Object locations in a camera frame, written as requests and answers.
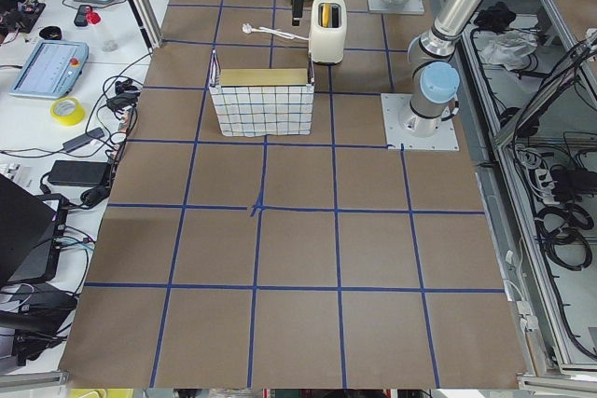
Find wire basket with checked liner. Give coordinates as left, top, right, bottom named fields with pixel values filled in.
left=209, top=51, right=315, bottom=137

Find yellow tape roll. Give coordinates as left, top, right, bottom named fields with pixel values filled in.
left=49, top=97, right=86, bottom=127

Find toast slice in toaster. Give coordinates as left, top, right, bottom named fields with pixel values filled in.
left=321, top=4, right=333, bottom=28

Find black power adapter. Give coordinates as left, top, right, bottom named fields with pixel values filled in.
left=48, top=160, right=110, bottom=187

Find black phone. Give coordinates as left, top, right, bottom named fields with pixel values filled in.
left=74, top=4, right=92, bottom=28

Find red capped squeeze bottle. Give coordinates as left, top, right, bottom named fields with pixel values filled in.
left=85, top=7, right=118, bottom=52

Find black laptop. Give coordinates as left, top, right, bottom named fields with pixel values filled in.
left=1, top=176, right=67, bottom=286

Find white toaster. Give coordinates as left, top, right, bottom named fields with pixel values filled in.
left=309, top=0, right=347, bottom=65

